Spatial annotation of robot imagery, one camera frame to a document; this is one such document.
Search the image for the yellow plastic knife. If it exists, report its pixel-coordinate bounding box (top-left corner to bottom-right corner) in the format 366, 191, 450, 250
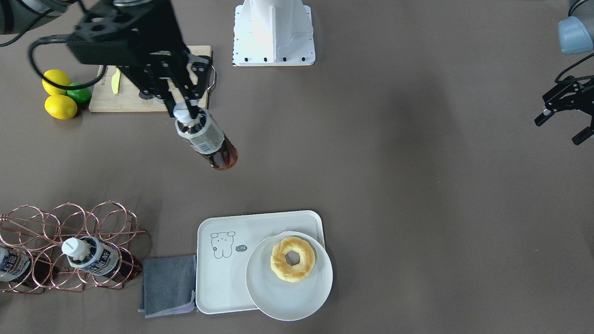
111, 66, 121, 95

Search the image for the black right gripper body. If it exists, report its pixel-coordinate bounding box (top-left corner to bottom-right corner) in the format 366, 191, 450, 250
67, 0, 212, 101

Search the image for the white tray bear drawing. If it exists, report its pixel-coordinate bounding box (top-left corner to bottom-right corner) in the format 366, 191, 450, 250
195, 211, 325, 315

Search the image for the green lime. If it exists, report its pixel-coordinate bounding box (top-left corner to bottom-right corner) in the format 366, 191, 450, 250
66, 88, 92, 104

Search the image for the wooden cutting board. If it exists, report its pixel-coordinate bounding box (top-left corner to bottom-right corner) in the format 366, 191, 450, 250
88, 45, 217, 114

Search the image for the glazed donut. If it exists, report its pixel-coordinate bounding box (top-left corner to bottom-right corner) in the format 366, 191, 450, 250
270, 236, 316, 283

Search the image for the tea bottle in rack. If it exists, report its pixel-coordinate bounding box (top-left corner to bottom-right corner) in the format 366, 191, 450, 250
61, 236, 142, 283

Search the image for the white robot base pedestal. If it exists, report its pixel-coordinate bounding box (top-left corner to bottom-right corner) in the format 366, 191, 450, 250
232, 0, 316, 66

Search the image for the grey folded cloth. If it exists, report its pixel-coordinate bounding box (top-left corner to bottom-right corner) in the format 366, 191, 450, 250
138, 255, 197, 318

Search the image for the tea bottle white cap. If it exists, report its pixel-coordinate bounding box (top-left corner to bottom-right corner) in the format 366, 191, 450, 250
173, 103, 239, 171

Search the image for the yellow lemon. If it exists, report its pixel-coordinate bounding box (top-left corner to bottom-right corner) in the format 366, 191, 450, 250
42, 69, 71, 96
44, 95, 78, 120

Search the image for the white round plate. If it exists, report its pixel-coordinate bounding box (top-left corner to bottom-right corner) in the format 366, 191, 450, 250
245, 231, 334, 321

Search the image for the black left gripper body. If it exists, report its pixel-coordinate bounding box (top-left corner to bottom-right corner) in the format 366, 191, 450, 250
542, 79, 594, 114

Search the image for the yellow lemon upper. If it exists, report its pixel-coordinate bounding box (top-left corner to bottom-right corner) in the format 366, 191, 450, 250
42, 69, 71, 96

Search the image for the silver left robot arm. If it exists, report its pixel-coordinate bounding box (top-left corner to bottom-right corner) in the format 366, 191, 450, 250
534, 0, 594, 127

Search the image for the tea bottle at edge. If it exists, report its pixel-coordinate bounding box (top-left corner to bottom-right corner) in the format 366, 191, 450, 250
0, 247, 51, 288

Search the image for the copper wire bottle rack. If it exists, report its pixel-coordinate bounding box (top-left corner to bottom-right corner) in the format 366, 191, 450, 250
1, 201, 147, 295

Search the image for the yellow lemon lower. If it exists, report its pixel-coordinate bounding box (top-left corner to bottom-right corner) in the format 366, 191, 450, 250
44, 95, 78, 120

